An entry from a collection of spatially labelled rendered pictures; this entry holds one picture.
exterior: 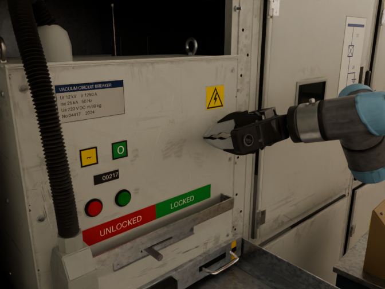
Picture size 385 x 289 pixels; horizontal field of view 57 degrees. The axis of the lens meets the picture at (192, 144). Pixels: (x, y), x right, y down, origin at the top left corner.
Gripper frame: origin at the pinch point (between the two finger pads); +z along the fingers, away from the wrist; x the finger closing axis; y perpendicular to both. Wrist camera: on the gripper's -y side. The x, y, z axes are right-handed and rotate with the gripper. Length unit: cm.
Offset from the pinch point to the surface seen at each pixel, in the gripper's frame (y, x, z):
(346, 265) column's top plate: 42, -53, -13
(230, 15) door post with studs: 18.8, 26.5, -2.1
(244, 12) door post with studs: 19.8, 26.1, -5.7
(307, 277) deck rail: 8.6, -36.9, -13.2
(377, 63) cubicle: 95, 5, -24
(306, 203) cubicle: 53, -36, 0
